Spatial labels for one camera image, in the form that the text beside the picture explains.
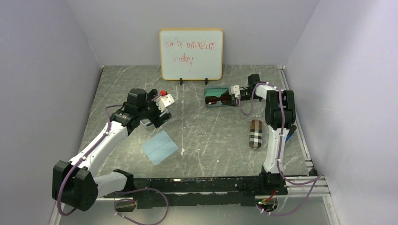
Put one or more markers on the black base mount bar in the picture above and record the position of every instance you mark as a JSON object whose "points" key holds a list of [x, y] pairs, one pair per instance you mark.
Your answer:
{"points": [[241, 190]]}

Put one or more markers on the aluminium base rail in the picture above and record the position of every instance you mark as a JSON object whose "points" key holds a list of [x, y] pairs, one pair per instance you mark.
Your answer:
{"points": [[311, 185]]}

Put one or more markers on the brown tortoise sunglasses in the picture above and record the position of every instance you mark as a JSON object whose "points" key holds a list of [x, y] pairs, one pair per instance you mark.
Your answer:
{"points": [[224, 100]]}

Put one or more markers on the small blue card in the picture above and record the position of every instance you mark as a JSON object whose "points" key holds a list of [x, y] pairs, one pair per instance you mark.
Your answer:
{"points": [[291, 132]]}

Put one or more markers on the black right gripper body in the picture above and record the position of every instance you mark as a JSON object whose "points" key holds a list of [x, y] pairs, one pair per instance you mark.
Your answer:
{"points": [[245, 95]]}

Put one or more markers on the light blue cloth left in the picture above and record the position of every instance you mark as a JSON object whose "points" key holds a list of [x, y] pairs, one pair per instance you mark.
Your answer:
{"points": [[159, 147]]}

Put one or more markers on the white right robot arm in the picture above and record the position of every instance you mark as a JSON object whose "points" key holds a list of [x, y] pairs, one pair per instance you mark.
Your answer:
{"points": [[280, 116]]}

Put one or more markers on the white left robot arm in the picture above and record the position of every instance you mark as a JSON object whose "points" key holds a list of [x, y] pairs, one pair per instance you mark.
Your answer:
{"points": [[76, 182]]}

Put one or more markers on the yellow framed whiteboard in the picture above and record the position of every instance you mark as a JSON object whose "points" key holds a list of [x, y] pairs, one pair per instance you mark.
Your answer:
{"points": [[191, 54]]}

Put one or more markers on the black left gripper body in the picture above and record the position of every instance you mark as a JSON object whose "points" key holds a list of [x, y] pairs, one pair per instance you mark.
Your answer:
{"points": [[150, 110]]}

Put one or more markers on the blue glasses case green lining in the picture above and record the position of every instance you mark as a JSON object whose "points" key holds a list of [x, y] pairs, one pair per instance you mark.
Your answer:
{"points": [[218, 91]]}

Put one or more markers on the white frame sunglasses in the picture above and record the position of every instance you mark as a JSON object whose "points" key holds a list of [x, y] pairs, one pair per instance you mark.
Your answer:
{"points": [[155, 117]]}

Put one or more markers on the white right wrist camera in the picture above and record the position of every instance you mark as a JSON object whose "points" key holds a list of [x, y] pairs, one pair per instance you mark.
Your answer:
{"points": [[234, 90]]}

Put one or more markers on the plaid glasses case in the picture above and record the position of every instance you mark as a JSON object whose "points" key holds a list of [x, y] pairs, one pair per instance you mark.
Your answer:
{"points": [[255, 134]]}

